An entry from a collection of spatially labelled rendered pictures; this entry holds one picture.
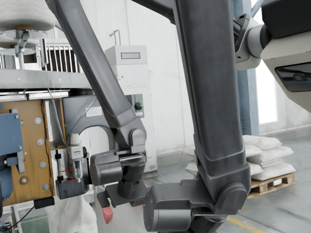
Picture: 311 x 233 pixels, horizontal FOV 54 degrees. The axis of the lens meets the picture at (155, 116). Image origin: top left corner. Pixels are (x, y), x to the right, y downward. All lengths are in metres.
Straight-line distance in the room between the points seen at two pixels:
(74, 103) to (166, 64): 4.92
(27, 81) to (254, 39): 0.62
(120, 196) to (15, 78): 0.40
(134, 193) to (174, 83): 5.24
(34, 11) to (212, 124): 0.60
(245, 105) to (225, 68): 6.53
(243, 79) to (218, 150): 6.49
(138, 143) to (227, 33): 0.41
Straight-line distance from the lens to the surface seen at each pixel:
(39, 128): 1.02
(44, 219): 2.83
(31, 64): 3.28
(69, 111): 1.03
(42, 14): 0.86
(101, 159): 0.69
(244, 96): 6.87
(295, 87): 0.83
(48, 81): 0.94
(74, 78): 1.04
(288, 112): 8.12
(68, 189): 1.06
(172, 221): 0.46
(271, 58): 0.80
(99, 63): 0.69
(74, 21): 0.70
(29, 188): 1.05
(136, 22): 5.76
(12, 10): 0.85
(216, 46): 0.33
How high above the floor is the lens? 1.31
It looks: 4 degrees down
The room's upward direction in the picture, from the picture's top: 5 degrees counter-clockwise
